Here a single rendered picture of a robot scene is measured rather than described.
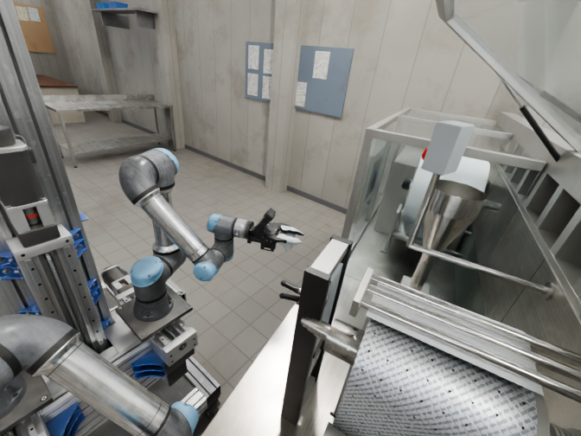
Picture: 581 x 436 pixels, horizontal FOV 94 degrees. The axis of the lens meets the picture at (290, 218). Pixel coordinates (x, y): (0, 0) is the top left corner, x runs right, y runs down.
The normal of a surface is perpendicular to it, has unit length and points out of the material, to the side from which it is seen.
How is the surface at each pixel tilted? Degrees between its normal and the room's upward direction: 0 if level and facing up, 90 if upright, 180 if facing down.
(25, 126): 90
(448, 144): 90
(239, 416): 0
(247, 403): 0
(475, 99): 90
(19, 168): 90
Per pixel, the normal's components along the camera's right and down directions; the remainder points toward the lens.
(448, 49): -0.61, 0.33
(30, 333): 0.80, -0.48
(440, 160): -0.77, 0.24
